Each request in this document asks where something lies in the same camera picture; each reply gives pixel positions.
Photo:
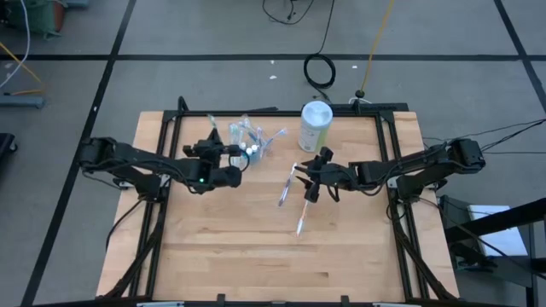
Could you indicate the green toothbrush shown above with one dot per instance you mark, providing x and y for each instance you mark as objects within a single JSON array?
[
  {"x": 232, "y": 130},
  {"x": 212, "y": 121}
]

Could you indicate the green bag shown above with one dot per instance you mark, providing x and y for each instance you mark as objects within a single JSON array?
[{"x": 34, "y": 17}]

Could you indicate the orange toothbrush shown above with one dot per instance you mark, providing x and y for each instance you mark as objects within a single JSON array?
[
  {"x": 302, "y": 219},
  {"x": 246, "y": 124}
]

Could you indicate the clear plastic cup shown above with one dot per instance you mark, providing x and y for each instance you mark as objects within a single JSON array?
[{"x": 259, "y": 155}]

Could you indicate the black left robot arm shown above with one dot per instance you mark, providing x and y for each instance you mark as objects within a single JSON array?
[{"x": 136, "y": 160}]

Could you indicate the black ball mount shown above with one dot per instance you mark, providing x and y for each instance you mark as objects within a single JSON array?
[{"x": 360, "y": 94}]

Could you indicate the purple wrapped toothbrush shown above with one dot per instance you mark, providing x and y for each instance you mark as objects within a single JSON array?
[{"x": 287, "y": 185}]

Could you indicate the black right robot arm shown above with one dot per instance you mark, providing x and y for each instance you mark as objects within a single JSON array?
[{"x": 405, "y": 166}]

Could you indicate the black equipment stand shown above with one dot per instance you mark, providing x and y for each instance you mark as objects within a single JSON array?
[{"x": 469, "y": 260}]

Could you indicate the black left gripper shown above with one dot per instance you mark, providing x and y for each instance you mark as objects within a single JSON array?
[{"x": 213, "y": 175}]

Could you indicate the black slanted beam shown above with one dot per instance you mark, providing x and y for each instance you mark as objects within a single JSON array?
[{"x": 495, "y": 221}]

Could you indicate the blue toothbrush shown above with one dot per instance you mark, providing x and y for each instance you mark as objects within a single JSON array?
[
  {"x": 275, "y": 137},
  {"x": 254, "y": 136}
]

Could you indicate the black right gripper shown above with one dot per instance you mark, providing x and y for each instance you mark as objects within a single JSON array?
[{"x": 337, "y": 177}]

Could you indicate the white box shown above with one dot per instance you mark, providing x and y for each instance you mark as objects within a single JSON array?
[{"x": 507, "y": 241}]

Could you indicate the teal toothbrush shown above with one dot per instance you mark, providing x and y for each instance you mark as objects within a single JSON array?
[{"x": 238, "y": 132}]

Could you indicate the white green wipes canister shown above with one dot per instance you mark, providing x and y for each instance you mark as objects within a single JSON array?
[{"x": 315, "y": 123}]

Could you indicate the grey blue floor bar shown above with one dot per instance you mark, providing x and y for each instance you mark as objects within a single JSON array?
[{"x": 21, "y": 101}]

